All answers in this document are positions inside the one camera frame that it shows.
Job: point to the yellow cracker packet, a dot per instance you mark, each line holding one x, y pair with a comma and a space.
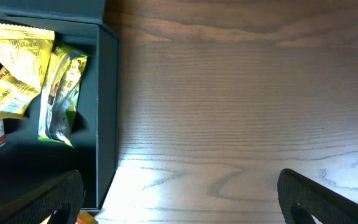
85, 218

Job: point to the black open gift box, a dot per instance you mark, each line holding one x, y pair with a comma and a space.
26, 162

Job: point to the yellow snack packet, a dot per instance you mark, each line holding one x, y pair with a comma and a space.
24, 55

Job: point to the green yellow snack bar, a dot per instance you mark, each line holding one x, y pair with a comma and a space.
60, 93

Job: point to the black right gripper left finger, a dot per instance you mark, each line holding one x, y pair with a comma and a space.
31, 198

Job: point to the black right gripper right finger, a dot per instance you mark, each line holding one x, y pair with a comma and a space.
303, 200

